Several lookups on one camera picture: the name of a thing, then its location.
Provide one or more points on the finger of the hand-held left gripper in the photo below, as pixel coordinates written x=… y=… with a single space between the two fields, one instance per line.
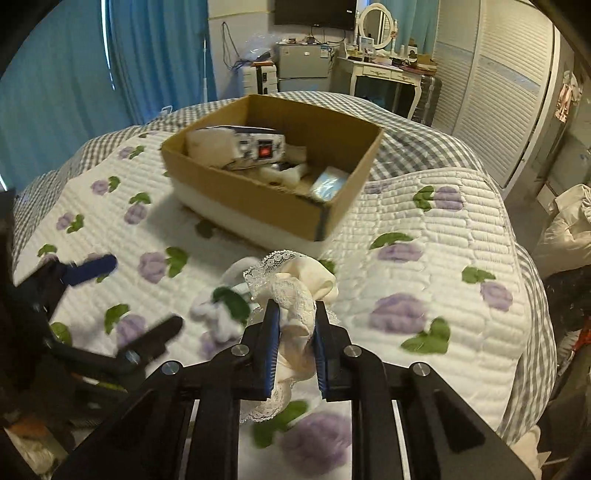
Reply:
x=154 y=339
x=92 y=270

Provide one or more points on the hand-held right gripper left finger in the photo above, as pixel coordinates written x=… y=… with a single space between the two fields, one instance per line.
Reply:
x=273 y=350

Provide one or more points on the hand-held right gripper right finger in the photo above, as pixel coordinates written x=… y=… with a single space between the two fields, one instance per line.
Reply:
x=322 y=360

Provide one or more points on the cream lace cloth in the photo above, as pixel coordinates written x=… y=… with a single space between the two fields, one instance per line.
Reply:
x=295 y=295

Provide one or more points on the cardboard box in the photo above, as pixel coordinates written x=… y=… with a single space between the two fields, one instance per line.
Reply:
x=258 y=198

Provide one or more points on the small blue white packet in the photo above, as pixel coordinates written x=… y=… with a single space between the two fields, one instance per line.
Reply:
x=330 y=184

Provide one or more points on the white knit cloth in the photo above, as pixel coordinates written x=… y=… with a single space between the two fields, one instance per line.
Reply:
x=288 y=174

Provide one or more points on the tissue packet with label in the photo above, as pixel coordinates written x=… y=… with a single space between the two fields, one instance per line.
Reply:
x=258 y=145

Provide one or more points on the white quilt with purple flowers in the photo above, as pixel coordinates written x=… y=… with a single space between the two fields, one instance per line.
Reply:
x=415 y=258

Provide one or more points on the wide blue curtain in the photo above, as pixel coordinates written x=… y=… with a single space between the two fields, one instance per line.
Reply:
x=55 y=92

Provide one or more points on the blue curtain panel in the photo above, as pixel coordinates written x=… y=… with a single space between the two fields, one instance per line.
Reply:
x=161 y=55

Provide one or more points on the black chair with clothes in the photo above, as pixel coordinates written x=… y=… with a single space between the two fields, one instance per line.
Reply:
x=570 y=332

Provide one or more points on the white and black appliance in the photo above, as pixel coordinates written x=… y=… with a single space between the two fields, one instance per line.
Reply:
x=258 y=81

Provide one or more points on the clear plastic bag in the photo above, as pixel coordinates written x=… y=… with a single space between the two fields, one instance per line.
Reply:
x=259 y=48

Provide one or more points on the white clothes pile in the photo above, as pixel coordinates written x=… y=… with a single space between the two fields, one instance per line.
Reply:
x=568 y=230

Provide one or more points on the grey suitcase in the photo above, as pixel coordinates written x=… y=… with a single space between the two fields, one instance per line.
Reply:
x=427 y=99

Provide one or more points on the grey mini fridge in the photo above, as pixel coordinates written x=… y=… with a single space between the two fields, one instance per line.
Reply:
x=302 y=64

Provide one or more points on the white dressing table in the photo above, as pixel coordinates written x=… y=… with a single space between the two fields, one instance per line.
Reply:
x=378 y=71

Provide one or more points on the white louvred wardrobe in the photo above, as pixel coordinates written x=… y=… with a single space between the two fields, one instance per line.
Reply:
x=498 y=83

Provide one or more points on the white oval mirror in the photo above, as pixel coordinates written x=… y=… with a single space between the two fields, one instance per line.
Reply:
x=376 y=23

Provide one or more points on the narrow blue curtain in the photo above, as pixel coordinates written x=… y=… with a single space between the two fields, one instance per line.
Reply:
x=415 y=18

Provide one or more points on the pink white hanging garment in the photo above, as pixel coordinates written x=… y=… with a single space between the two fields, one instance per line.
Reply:
x=567 y=94

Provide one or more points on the black wall television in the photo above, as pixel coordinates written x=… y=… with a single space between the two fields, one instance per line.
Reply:
x=314 y=11

